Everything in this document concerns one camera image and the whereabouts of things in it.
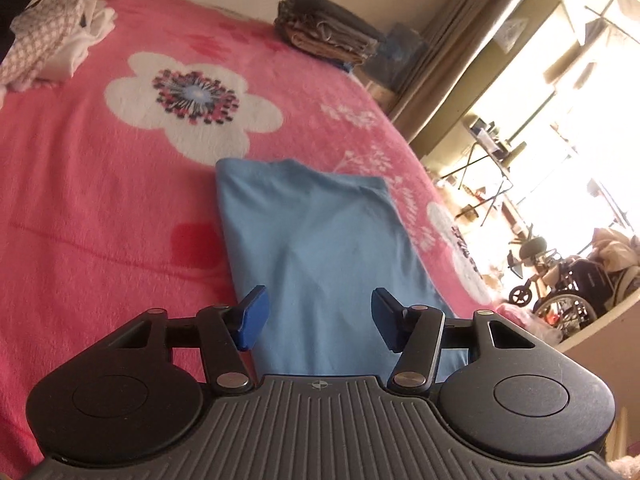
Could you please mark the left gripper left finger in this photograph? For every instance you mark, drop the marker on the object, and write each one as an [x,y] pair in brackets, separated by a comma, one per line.
[221,334]

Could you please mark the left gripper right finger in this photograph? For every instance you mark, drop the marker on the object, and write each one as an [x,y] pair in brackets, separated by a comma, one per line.
[419,335]

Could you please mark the light blue garment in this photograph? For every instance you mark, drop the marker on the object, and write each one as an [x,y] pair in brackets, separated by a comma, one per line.
[320,244]

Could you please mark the folding drying rack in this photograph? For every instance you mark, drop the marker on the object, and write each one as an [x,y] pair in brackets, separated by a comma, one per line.
[483,175]

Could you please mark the stack of folded clothes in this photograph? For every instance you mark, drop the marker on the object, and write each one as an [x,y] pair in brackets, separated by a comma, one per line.
[327,31]

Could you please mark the wheelchair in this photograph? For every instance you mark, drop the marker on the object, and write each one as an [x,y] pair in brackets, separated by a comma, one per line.
[571,293]

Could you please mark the pink floral blanket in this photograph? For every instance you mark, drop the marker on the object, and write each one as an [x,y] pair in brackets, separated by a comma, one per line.
[108,191]

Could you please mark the beige curtain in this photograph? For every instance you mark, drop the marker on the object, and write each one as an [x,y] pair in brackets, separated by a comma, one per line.
[453,38]

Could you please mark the pink checkered white garment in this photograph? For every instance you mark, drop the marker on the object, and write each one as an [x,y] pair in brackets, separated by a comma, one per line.
[39,33]

